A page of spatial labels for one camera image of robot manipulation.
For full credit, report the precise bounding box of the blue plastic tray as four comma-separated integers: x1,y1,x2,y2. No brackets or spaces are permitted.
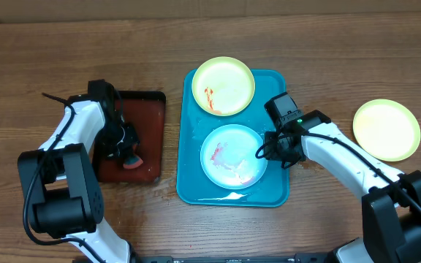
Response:
176,69,289,207

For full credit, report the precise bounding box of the light blue plate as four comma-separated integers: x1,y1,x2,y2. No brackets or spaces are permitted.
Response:
200,124,268,190

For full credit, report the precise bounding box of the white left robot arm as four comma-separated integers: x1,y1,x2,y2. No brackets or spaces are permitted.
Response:
18,90,143,262

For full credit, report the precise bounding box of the cardboard backdrop panel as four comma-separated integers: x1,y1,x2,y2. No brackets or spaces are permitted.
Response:
0,0,421,23

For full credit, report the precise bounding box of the black tray with red water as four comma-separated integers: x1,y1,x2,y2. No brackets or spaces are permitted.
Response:
93,91,166,184

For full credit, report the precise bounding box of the yellow plate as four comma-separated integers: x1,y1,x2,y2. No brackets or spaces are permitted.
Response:
352,99,421,161

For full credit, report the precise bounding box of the yellow-green plate with red stain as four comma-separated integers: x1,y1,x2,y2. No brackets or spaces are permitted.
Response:
191,56,255,117

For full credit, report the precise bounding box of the green and orange sponge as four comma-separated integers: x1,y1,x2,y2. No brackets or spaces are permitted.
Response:
123,145,143,169

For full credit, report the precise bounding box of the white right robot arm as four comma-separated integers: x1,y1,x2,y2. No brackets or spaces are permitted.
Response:
256,110,421,262

